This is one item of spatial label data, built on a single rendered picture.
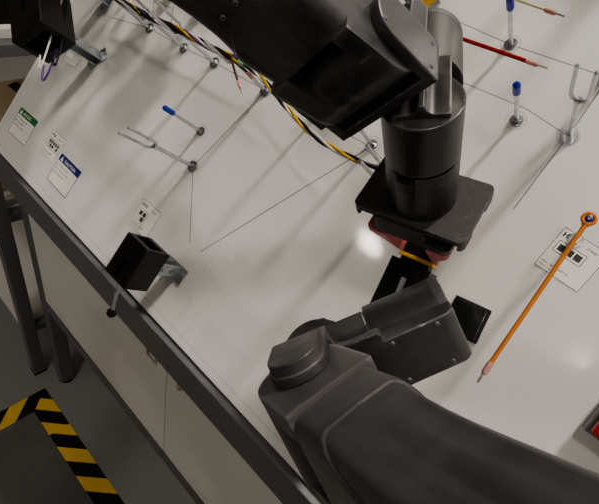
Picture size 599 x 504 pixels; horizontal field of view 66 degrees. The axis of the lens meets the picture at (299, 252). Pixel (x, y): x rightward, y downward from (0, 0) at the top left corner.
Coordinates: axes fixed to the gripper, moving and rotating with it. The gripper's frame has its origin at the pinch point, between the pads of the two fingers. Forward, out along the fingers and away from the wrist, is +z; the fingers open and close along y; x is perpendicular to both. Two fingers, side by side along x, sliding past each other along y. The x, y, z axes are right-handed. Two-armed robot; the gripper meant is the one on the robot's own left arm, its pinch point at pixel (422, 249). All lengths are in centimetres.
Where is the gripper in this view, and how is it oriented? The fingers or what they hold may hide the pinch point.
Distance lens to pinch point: 48.9
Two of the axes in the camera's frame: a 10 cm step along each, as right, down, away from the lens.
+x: -5.4, 7.7, -3.3
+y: -8.1, -3.7, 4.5
